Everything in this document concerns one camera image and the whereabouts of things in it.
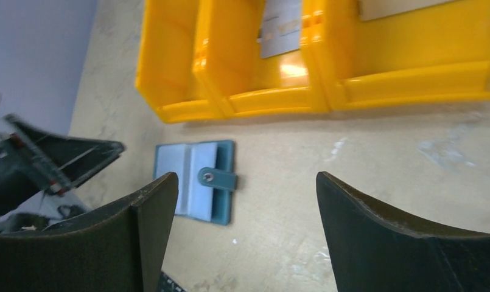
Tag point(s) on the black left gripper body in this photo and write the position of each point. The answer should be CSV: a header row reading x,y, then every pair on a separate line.
x,y
16,188

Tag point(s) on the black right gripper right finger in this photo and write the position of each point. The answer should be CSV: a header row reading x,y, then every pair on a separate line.
x,y
374,246

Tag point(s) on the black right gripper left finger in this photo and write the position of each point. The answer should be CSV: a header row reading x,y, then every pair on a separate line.
x,y
117,247

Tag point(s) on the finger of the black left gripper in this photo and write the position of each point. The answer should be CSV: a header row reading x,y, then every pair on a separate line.
x,y
57,163

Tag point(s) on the blue leather card holder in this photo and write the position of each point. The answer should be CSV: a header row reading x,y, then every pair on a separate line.
x,y
206,178

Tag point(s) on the VIP card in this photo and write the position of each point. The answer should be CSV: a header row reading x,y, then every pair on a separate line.
x,y
280,27

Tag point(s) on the yellow left bin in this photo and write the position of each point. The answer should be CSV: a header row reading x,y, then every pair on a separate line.
x,y
164,76

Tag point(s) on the yellow bin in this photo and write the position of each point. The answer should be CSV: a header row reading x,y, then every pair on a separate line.
x,y
433,54
230,71
164,76

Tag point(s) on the yellow middle bin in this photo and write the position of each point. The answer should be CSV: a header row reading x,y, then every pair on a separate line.
x,y
230,71

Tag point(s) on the yellow right bin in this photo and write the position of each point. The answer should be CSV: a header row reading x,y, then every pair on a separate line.
x,y
433,54

